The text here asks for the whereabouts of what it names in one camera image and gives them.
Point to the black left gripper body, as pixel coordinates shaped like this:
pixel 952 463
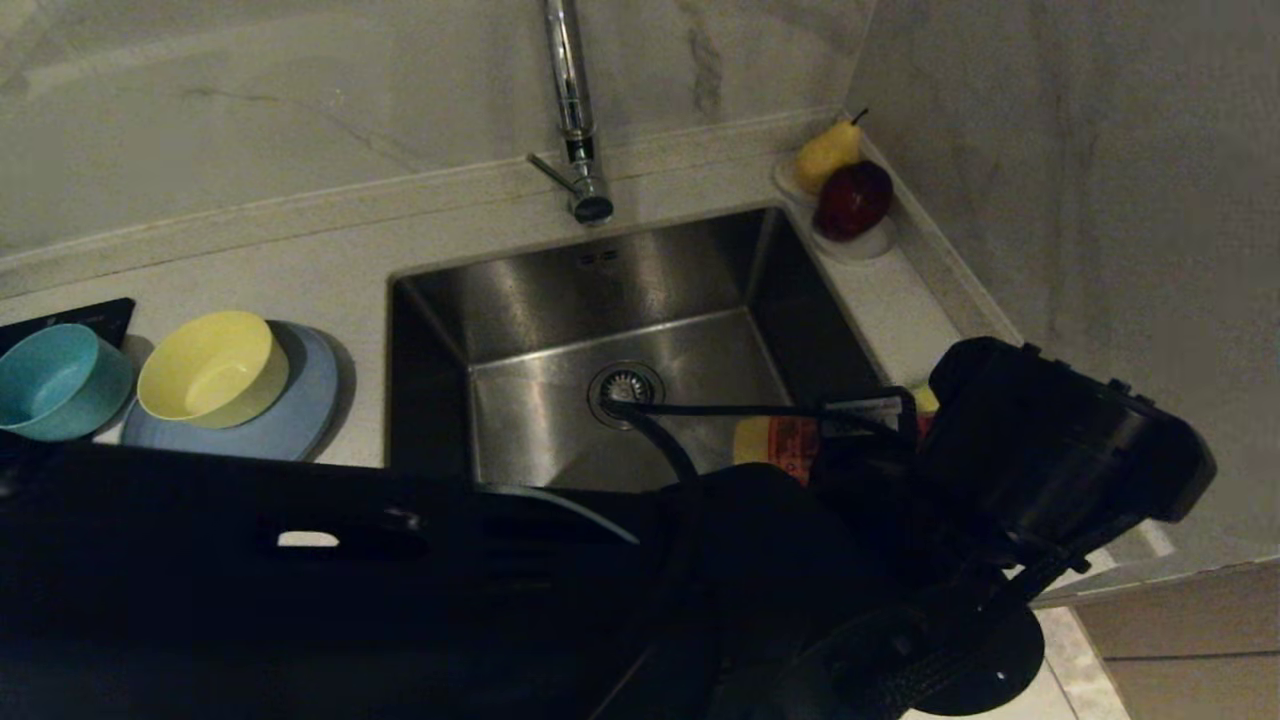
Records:
pixel 880 520

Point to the metal sink drain strainer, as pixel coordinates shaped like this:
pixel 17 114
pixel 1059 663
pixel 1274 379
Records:
pixel 632 383

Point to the teal plastic bowl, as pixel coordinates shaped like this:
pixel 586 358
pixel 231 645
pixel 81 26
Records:
pixel 55 385

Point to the white fruit dish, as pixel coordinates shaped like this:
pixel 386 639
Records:
pixel 860 251

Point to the orange-label dish soap bottle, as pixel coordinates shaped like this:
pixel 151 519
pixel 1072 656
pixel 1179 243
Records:
pixel 775 440

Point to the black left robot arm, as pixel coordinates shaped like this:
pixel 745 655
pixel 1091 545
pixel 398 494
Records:
pixel 300 620

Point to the stainless steel sink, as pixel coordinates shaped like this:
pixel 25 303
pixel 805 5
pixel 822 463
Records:
pixel 540 300

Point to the yellow plastic bowl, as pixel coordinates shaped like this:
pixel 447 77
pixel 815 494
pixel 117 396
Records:
pixel 210 370

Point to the yellow pear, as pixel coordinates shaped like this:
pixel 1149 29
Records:
pixel 825 158

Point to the light blue plate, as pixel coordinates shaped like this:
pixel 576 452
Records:
pixel 295 430

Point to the chrome faucet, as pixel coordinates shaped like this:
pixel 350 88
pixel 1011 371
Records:
pixel 570 80

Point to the dark red apple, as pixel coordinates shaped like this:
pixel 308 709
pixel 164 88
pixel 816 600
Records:
pixel 854 200

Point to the black induction cooktop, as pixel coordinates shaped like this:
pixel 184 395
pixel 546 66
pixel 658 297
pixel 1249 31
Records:
pixel 90 318

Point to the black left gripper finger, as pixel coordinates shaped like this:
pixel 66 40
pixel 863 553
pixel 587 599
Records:
pixel 912 420

